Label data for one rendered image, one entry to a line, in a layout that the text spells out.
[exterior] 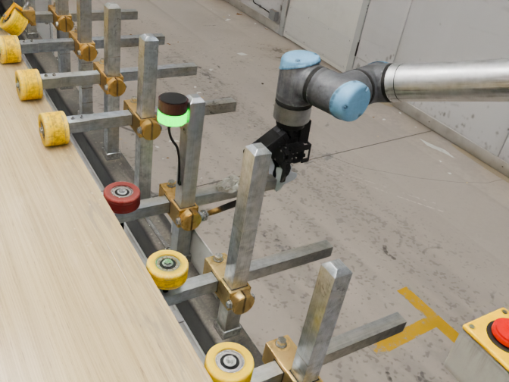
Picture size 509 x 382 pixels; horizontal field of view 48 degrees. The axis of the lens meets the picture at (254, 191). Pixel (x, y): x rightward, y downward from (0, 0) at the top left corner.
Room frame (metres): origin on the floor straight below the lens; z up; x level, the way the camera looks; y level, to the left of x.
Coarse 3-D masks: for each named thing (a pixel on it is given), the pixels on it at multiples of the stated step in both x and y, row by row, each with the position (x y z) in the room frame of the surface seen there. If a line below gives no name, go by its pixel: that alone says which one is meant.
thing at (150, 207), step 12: (276, 180) 1.24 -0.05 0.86; (204, 192) 1.13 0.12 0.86; (216, 192) 1.14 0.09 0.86; (144, 204) 1.04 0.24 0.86; (156, 204) 1.05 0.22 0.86; (168, 204) 1.06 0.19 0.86; (204, 204) 1.12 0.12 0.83; (120, 216) 0.99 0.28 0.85; (132, 216) 1.01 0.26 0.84; (144, 216) 1.03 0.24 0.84
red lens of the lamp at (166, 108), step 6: (162, 102) 1.01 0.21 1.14; (186, 102) 1.02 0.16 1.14; (162, 108) 1.00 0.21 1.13; (168, 108) 1.00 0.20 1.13; (174, 108) 1.00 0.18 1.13; (180, 108) 1.01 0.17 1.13; (186, 108) 1.02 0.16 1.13; (168, 114) 1.00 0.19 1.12; (174, 114) 1.00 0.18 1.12; (180, 114) 1.01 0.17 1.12
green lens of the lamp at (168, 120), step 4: (160, 112) 1.01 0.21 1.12; (160, 116) 1.01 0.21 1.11; (164, 116) 1.00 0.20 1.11; (168, 116) 1.00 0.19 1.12; (172, 116) 1.00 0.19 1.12; (180, 116) 1.01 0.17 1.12; (184, 116) 1.02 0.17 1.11; (160, 120) 1.01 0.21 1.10; (164, 120) 1.00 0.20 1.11; (168, 120) 1.00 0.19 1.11; (172, 120) 1.00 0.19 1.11; (176, 120) 1.00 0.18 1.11; (180, 120) 1.01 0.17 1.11; (184, 120) 1.02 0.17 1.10; (164, 124) 1.00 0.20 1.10; (168, 124) 1.00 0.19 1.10; (172, 124) 1.00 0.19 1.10; (176, 124) 1.00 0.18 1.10; (180, 124) 1.01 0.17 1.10
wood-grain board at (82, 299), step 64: (0, 64) 1.53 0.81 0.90; (0, 128) 1.19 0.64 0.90; (0, 192) 0.94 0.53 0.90; (64, 192) 0.98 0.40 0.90; (0, 256) 0.75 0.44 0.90; (64, 256) 0.78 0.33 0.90; (128, 256) 0.81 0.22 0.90; (0, 320) 0.61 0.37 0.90; (64, 320) 0.63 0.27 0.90; (128, 320) 0.66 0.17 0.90
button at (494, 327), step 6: (498, 318) 0.46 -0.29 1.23; (504, 318) 0.46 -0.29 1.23; (492, 324) 0.45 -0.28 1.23; (498, 324) 0.45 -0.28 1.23; (504, 324) 0.45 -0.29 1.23; (492, 330) 0.45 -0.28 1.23; (498, 330) 0.44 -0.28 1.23; (504, 330) 0.44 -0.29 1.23; (498, 336) 0.44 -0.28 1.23; (504, 336) 0.44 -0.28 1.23; (504, 342) 0.43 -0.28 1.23
